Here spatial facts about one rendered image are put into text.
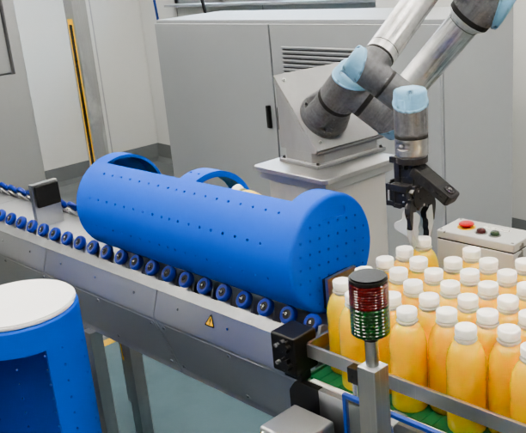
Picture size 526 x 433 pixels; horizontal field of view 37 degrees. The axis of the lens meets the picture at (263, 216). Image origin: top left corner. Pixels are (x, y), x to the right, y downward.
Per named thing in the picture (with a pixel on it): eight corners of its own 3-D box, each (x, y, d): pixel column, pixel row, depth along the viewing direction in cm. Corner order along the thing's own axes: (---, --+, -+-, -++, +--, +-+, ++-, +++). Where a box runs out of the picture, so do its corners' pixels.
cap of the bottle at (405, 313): (419, 314, 149) (419, 306, 148) (413, 324, 146) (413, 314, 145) (400, 312, 151) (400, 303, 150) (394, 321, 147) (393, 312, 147)
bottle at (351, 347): (378, 391, 159) (374, 307, 153) (343, 393, 160) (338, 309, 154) (375, 374, 166) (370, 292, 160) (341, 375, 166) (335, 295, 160)
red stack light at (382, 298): (365, 292, 131) (364, 270, 130) (397, 301, 126) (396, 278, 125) (340, 306, 127) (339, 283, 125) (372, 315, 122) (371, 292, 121)
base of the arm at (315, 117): (326, 90, 241) (340, 70, 233) (354, 129, 238) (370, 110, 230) (290, 104, 232) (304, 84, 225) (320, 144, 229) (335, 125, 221)
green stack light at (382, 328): (367, 319, 132) (365, 292, 131) (398, 329, 128) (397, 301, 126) (342, 333, 128) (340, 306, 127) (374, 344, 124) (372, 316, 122)
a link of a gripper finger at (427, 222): (416, 233, 190) (411, 198, 186) (437, 237, 185) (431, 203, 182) (408, 239, 188) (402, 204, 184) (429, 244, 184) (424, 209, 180)
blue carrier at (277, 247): (155, 234, 255) (151, 146, 248) (370, 296, 194) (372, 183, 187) (78, 253, 236) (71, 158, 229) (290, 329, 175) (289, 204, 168)
